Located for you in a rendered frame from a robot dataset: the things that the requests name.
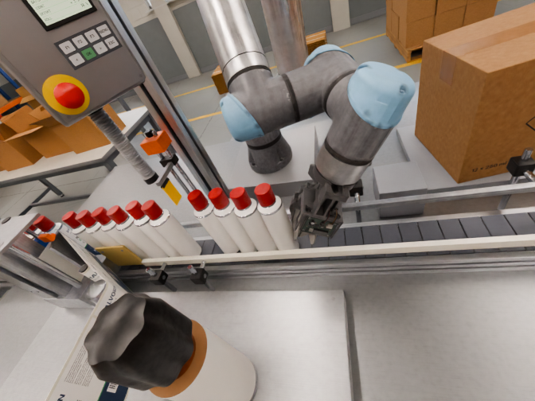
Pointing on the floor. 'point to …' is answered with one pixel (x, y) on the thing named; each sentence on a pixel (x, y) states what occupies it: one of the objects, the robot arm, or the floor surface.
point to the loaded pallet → (431, 21)
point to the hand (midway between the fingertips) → (300, 229)
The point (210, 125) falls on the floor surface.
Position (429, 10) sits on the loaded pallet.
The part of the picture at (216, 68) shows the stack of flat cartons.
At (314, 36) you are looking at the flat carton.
